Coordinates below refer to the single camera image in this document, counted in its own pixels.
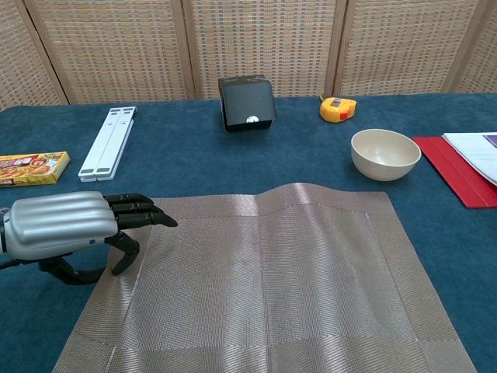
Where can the beige bowl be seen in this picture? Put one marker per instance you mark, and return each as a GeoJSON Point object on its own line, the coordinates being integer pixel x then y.
{"type": "Point", "coordinates": [384, 155]}

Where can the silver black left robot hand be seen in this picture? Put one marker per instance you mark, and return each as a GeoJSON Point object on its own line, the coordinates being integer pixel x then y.
{"type": "Point", "coordinates": [58, 223]}

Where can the yellow curry roux box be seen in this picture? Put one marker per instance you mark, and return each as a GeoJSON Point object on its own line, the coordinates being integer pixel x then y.
{"type": "Point", "coordinates": [33, 168]}

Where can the blue felt table cover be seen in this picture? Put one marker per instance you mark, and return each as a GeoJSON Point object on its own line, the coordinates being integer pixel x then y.
{"type": "Point", "coordinates": [194, 163]}

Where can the grey-brown woven placemat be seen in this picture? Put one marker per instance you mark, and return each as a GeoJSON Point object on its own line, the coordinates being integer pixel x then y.
{"type": "Point", "coordinates": [272, 279]}

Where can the red folder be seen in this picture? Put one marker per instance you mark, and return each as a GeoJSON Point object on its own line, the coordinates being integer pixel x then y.
{"type": "Point", "coordinates": [454, 171]}

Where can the black product box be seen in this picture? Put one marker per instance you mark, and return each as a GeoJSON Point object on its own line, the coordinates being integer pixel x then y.
{"type": "Point", "coordinates": [246, 103]}

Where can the woven bamboo folding screen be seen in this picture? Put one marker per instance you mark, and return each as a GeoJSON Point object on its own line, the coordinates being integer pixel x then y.
{"type": "Point", "coordinates": [252, 42]}

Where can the yellow tape measure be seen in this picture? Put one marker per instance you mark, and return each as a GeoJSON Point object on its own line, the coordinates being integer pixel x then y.
{"type": "Point", "coordinates": [336, 110]}

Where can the white spiral notebook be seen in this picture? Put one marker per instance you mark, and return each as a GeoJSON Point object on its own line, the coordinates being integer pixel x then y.
{"type": "Point", "coordinates": [475, 151]}

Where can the white folding stand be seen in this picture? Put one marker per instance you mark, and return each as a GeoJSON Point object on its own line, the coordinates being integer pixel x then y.
{"type": "Point", "coordinates": [106, 145]}

